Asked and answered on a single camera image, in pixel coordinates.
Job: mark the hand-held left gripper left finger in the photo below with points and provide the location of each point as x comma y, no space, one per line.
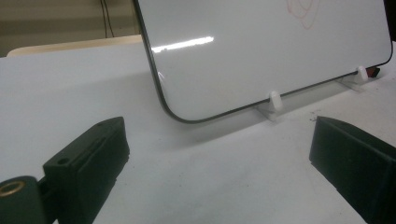
90,161

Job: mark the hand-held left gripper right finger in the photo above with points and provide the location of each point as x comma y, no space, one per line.
358,161

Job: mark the white whiteboard with black frame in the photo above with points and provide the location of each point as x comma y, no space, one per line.
249,56

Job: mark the white plastic whiteboard stand foot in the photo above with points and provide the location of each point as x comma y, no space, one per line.
362,74
275,101

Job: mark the light wooden board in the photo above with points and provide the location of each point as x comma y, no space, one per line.
77,45

